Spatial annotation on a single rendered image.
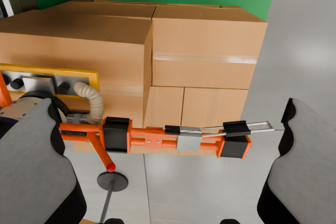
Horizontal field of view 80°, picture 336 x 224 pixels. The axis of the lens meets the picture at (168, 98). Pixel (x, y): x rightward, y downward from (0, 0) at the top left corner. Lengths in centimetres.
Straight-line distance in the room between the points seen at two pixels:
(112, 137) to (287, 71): 172
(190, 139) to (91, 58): 45
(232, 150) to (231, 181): 229
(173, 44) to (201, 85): 31
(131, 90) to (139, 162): 182
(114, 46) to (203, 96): 72
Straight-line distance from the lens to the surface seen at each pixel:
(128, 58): 75
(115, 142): 63
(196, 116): 138
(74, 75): 69
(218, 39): 116
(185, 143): 61
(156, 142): 61
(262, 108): 219
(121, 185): 291
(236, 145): 64
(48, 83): 70
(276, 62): 198
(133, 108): 85
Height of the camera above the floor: 163
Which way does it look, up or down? 58 degrees down
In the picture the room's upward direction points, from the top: 179 degrees counter-clockwise
